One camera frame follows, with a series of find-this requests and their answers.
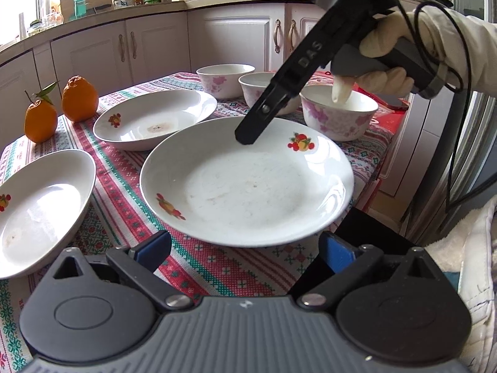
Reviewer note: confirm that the person's right hand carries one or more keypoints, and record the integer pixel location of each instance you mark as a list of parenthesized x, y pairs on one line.
[(384, 35)]

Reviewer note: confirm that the red green patterned tablecloth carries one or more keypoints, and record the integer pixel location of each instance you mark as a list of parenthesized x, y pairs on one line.
[(116, 202)]

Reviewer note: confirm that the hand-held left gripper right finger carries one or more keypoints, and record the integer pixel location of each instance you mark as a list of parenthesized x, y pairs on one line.
[(336, 250)]

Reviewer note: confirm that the white fleece garment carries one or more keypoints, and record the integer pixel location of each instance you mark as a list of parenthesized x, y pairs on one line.
[(477, 279)]

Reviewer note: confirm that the red printed box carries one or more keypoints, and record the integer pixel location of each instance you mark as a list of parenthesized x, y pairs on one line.
[(390, 120)]

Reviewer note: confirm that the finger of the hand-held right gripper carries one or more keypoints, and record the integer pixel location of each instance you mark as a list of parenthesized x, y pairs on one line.
[(252, 128)]

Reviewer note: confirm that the bumpy orange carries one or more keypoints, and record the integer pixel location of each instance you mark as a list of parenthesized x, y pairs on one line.
[(79, 101)]

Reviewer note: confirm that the orange with green leaves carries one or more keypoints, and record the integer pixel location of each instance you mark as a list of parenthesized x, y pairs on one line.
[(39, 122)]

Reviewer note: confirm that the glass jar green lid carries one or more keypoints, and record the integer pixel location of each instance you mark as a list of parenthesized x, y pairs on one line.
[(35, 29)]

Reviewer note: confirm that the white pink-flower bowl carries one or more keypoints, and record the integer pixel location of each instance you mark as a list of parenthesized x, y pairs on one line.
[(341, 124), (221, 81), (252, 85)]

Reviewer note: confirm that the person's right forearm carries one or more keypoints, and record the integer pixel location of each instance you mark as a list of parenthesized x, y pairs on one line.
[(466, 46)]

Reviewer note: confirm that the white fruit-print plate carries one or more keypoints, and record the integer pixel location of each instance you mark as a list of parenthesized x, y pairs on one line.
[(39, 209), (248, 190), (155, 116)]

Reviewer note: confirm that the silver refrigerator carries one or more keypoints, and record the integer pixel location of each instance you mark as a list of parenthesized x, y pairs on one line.
[(481, 143)]

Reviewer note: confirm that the cardboard box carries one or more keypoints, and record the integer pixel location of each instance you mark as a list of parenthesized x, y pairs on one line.
[(93, 0)]

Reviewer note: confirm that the teal water bottle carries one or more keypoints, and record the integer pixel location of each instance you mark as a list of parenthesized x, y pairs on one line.
[(79, 6)]

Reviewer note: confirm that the red smartphone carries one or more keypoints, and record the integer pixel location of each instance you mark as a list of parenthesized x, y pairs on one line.
[(394, 101)]

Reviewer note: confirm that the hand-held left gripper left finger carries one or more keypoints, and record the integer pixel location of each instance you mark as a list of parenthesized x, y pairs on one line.
[(153, 246)]

